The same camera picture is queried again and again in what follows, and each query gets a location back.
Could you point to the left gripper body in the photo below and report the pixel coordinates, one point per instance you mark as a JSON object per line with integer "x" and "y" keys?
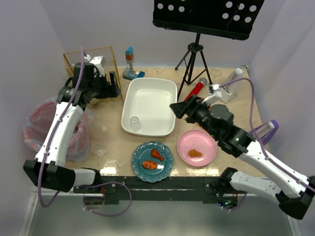
{"x": 108, "y": 86}

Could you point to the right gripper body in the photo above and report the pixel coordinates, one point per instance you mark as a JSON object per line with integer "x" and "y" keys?
{"x": 189, "y": 111}

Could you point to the pink plate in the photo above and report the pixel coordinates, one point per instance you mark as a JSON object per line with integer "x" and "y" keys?
{"x": 200, "y": 141}

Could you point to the clear glass cup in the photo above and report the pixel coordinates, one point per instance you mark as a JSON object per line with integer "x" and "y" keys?
{"x": 98, "y": 149}
{"x": 135, "y": 124}

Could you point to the pink trash basket with bag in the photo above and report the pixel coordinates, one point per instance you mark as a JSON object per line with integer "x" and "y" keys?
{"x": 37, "y": 125}

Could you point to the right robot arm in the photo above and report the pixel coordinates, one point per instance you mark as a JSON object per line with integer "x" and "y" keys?
{"x": 292, "y": 191}

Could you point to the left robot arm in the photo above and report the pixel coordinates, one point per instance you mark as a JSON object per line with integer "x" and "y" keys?
{"x": 47, "y": 170}

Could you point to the toy brick tower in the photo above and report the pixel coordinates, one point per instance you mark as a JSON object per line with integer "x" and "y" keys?
{"x": 129, "y": 73}

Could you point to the white metronome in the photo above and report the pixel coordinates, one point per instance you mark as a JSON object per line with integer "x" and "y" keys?
{"x": 230, "y": 91}

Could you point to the red glitter microphone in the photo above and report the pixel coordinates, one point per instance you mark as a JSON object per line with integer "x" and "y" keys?
{"x": 199, "y": 86}

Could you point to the white rectangular baking dish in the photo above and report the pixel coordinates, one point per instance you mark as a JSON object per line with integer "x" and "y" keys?
{"x": 149, "y": 99}

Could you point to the orange fried nugget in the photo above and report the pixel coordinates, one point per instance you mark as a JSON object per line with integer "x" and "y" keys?
{"x": 194, "y": 153}

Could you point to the toy chicken drumstick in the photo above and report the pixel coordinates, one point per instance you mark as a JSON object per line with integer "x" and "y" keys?
{"x": 157, "y": 155}

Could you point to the teal scalloped plate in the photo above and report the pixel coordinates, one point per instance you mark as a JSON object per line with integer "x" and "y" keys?
{"x": 143, "y": 153}

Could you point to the toy grilled meat piece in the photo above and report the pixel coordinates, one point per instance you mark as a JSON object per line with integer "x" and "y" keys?
{"x": 150, "y": 165}

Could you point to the black music stand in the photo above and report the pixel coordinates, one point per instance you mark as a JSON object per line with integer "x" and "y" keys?
{"x": 231, "y": 19}

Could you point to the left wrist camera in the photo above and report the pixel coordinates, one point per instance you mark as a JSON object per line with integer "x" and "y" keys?
{"x": 98, "y": 61}

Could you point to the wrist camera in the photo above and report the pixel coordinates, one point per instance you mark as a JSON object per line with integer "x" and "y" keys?
{"x": 98, "y": 61}
{"x": 214, "y": 94}

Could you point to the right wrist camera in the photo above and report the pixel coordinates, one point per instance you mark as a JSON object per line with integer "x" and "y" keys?
{"x": 214, "y": 94}

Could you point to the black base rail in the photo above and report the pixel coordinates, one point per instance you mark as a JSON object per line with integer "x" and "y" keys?
{"x": 196, "y": 189}

